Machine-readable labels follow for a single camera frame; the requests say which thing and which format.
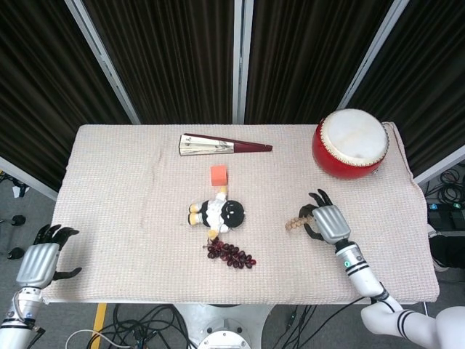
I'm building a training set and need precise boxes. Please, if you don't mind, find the beige waffle-weave tablecloth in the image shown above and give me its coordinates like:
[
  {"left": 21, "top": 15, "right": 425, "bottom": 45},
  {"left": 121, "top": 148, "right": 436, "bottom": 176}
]
[{"left": 37, "top": 123, "right": 441, "bottom": 305}]

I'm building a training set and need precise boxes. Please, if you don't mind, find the folded paper fan maroon handle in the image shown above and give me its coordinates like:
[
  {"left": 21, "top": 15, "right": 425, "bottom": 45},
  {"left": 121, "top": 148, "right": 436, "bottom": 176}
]
[{"left": 177, "top": 133, "right": 274, "bottom": 158}]

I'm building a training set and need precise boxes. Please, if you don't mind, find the red drum with white skin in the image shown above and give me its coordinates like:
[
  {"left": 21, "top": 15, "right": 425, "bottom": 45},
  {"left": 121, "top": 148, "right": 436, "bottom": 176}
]
[{"left": 311, "top": 108, "right": 391, "bottom": 181}]

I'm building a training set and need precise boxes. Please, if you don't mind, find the silver aluminium frame post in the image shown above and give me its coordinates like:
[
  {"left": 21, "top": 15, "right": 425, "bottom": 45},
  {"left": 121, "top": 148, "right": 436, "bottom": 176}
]
[
  {"left": 336, "top": 0, "right": 412, "bottom": 111},
  {"left": 64, "top": 0, "right": 142, "bottom": 125},
  {"left": 232, "top": 0, "right": 254, "bottom": 125}
]

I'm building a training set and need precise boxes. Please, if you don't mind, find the wooden bead bracelet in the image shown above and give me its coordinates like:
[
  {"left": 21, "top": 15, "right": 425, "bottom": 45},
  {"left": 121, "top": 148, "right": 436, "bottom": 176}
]
[{"left": 285, "top": 214, "right": 315, "bottom": 232}]

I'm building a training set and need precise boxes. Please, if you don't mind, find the black coiled cable pile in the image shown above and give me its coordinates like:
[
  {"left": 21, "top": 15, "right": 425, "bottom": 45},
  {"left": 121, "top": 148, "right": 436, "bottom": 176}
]
[{"left": 424, "top": 167, "right": 465, "bottom": 205}]

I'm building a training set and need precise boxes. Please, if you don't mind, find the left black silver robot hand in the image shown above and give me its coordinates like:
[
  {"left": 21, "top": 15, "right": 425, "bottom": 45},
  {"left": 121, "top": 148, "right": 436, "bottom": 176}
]
[{"left": 16, "top": 223, "right": 83, "bottom": 290}]

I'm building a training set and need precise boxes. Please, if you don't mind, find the black floor cable bundle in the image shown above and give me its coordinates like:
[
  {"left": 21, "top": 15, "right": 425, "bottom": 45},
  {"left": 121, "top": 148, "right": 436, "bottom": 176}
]
[{"left": 65, "top": 303, "right": 199, "bottom": 349}]

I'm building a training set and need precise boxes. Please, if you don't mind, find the black white plush doll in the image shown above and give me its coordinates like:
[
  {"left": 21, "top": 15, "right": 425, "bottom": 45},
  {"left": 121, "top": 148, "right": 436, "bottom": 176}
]
[{"left": 187, "top": 185, "right": 246, "bottom": 239}]

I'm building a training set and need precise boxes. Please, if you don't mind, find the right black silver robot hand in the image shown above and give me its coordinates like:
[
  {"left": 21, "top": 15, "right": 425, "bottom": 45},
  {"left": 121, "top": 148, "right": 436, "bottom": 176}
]
[{"left": 298, "top": 188, "right": 353, "bottom": 245}]

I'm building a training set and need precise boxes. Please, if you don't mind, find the dark pleated curtain panel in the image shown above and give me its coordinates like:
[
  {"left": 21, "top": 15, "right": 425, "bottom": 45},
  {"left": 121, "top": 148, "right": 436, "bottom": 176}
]
[
  {"left": 82, "top": 0, "right": 236, "bottom": 125},
  {"left": 0, "top": 0, "right": 132, "bottom": 192},
  {"left": 347, "top": 0, "right": 465, "bottom": 177},
  {"left": 245, "top": 0, "right": 395, "bottom": 125}
]

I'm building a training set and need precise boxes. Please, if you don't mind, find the silver aluminium frame rail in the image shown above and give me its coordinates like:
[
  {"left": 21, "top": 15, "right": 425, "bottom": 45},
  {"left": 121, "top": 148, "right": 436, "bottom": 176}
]
[
  {"left": 413, "top": 144, "right": 465, "bottom": 185},
  {"left": 0, "top": 155, "right": 60, "bottom": 201}
]

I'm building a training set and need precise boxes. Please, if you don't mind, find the orange foam block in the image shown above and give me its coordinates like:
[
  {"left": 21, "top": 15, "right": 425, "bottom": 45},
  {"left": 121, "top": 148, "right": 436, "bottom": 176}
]
[{"left": 209, "top": 164, "right": 229, "bottom": 188}]

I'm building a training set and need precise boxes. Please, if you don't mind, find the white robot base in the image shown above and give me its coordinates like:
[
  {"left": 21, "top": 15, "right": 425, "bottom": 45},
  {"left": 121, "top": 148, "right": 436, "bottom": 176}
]
[{"left": 173, "top": 303, "right": 278, "bottom": 349}]

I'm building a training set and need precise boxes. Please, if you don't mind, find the dark red plastic grape bunch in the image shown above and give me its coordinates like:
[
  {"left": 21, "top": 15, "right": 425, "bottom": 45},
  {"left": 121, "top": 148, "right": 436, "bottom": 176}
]
[{"left": 201, "top": 236, "right": 257, "bottom": 271}]

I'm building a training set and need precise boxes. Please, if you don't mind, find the white floor cable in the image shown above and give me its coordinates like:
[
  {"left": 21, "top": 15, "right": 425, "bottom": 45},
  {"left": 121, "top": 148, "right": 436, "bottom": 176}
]
[{"left": 65, "top": 329, "right": 121, "bottom": 349}]

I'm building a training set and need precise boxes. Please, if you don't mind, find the black bag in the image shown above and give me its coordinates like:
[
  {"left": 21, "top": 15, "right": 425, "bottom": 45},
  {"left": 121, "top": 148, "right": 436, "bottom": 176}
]
[{"left": 428, "top": 233, "right": 465, "bottom": 273}]

